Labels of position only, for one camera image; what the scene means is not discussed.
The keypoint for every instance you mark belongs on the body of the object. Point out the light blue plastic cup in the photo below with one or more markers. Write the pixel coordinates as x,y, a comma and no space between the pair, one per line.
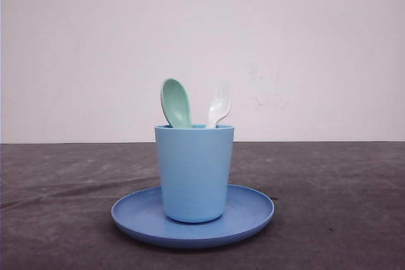
194,169

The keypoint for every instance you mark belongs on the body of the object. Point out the blue plastic plate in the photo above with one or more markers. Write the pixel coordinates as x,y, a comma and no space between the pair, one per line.
140,215

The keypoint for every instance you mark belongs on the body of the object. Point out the white plastic fork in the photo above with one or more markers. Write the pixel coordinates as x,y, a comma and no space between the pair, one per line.
220,105

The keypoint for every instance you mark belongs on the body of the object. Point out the mint green plastic spoon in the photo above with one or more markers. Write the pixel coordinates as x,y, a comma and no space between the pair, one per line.
175,104

